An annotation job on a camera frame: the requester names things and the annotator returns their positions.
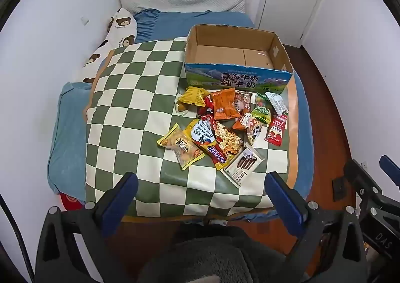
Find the white green snack packet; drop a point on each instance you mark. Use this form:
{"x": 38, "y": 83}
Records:
{"x": 276, "y": 102}

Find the yellow triangular snack packet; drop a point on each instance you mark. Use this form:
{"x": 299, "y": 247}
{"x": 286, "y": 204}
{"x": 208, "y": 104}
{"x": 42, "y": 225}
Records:
{"x": 193, "y": 97}

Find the small brown jelly cup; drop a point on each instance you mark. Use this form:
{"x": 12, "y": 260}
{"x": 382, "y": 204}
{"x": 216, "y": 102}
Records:
{"x": 182, "y": 108}

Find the small red triangular packet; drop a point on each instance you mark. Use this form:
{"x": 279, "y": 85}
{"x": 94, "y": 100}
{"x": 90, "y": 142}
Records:
{"x": 208, "y": 105}

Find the long yellow blue red packet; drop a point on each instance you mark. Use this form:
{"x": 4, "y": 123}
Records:
{"x": 201, "y": 136}

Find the red white snack packet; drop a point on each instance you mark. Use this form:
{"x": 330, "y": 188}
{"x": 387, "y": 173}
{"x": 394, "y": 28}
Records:
{"x": 276, "y": 131}

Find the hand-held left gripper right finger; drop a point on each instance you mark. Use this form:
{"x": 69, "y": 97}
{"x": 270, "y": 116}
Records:
{"x": 282, "y": 198}

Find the yellow cake packet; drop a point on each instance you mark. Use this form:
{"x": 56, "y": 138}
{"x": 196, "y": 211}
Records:
{"x": 181, "y": 147}

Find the small orange snack packet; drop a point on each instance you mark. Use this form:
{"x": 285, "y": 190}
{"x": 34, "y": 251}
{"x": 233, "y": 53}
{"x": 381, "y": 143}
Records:
{"x": 241, "y": 122}

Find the cardboard box blue print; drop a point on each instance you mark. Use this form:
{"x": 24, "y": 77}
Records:
{"x": 218, "y": 78}

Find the bear print pillow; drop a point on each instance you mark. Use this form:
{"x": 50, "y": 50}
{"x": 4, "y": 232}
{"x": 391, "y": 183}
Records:
{"x": 120, "y": 25}

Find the green candy packet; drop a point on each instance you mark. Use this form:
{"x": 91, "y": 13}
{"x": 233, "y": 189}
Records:
{"x": 262, "y": 113}

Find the white wall socket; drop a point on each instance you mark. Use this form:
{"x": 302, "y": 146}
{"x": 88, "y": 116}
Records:
{"x": 363, "y": 164}

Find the green white checkered blanket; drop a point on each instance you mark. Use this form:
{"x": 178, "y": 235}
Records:
{"x": 131, "y": 98}

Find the white chocolate stick packet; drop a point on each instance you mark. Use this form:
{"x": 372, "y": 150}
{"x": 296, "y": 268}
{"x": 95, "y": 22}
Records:
{"x": 240, "y": 169}

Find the brown meat snack packet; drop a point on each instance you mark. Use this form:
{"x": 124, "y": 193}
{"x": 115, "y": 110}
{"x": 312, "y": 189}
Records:
{"x": 245, "y": 100}

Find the red object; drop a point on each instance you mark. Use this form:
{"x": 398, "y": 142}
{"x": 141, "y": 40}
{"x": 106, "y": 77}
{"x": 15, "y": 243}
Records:
{"x": 70, "y": 201}

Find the blue plush pillow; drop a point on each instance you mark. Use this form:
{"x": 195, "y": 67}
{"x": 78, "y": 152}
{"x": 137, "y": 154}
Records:
{"x": 67, "y": 136}

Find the dark floor object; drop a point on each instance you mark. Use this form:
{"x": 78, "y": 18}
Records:
{"x": 339, "y": 188}

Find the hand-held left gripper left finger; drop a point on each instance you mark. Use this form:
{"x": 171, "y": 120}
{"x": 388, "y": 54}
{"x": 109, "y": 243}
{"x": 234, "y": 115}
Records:
{"x": 123, "y": 195}

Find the red noodle snack packet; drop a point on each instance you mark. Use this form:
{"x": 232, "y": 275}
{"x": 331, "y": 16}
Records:
{"x": 228, "y": 141}

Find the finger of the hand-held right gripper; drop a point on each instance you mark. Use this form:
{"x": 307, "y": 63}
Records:
{"x": 361, "y": 178}
{"x": 390, "y": 170}

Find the white light switch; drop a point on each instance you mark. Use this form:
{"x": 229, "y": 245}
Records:
{"x": 84, "y": 20}

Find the large orange snack packet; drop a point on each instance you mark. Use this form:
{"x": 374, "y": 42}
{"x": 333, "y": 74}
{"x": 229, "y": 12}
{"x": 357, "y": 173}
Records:
{"x": 223, "y": 103}

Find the panda print snack packet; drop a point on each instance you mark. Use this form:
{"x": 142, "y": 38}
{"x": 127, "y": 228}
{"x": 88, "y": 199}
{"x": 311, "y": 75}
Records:
{"x": 254, "y": 130}

